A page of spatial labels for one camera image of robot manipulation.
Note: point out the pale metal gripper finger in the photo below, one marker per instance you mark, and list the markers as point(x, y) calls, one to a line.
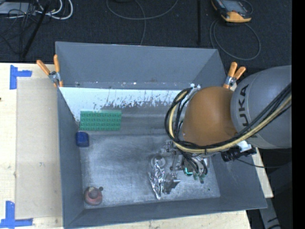
point(172, 183)
point(168, 148)

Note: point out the crumpled silver foil packet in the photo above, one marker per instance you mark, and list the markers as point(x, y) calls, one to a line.
point(157, 175)

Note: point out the grey metal bin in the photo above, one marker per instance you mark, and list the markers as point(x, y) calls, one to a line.
point(119, 166)

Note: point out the green studded flat block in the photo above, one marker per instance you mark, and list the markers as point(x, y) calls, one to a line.
point(100, 120)

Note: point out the red-brown round toy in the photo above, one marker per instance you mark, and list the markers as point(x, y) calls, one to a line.
point(93, 196)

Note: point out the blue cup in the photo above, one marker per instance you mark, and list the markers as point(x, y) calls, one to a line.
point(82, 139)

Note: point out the pale wood flat board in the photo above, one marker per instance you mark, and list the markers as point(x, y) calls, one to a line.
point(35, 139)

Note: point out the black cylinder on white bracket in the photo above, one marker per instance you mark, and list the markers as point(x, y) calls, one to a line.
point(231, 154)

